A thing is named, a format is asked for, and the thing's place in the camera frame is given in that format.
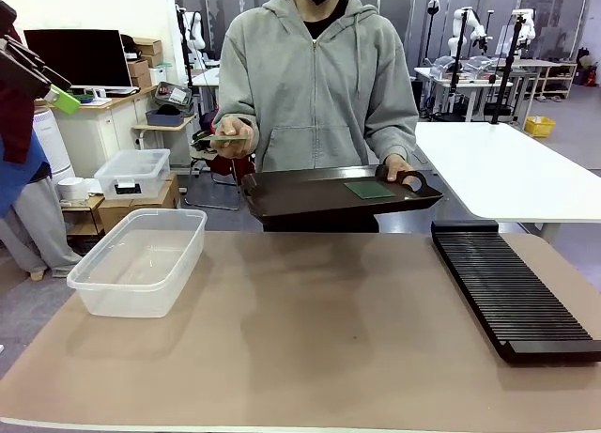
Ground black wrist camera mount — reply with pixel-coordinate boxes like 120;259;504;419
0;0;19;33

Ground large cardboard box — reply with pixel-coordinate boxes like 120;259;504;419
97;171;182;233

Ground green PCB board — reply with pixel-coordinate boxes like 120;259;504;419
208;132;253;144
343;180;397;201

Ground clear plastic open box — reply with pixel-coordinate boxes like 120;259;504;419
66;208;208;319

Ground black slotted PCB rack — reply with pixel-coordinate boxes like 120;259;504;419
430;219;601;365

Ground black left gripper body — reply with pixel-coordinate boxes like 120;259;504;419
0;40;52;100

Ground person's grey hoodie torso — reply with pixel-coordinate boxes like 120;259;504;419
213;0;421;174

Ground person's right forearm grey sleeve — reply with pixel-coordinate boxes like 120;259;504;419
214;66;258;124

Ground blue-grey plastic bin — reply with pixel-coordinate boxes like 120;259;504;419
145;107;186;127

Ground clear lidded storage box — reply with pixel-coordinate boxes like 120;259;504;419
93;147;172;201

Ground white side table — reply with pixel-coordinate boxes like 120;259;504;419
414;121;601;224

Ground black camera stand pole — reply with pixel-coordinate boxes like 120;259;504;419
489;13;528;125

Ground white air purifier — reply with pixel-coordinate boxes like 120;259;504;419
31;105;77;180

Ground person's left forearm grey sleeve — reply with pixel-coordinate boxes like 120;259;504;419
368;99;421;162

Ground yellow plastic crate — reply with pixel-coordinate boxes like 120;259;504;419
523;116;557;139

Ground white office desk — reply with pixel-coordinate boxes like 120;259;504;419
34;84;157;178

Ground red and black chair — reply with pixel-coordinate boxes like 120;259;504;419
183;112;258;212

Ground person's left hand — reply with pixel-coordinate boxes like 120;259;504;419
381;152;415;181

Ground bystander in red and blue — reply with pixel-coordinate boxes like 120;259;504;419
0;70;82;280

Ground person's right hand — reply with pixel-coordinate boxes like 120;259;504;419
209;115;259;160

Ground white round container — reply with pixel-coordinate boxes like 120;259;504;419
56;176;86;203

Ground stacked small cardboard boxes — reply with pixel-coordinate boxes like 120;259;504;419
125;37;164;89

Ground black computer monitor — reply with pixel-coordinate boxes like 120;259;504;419
23;28;134;90

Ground brown plastic serving tray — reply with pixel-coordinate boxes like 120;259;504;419
239;163;444;221

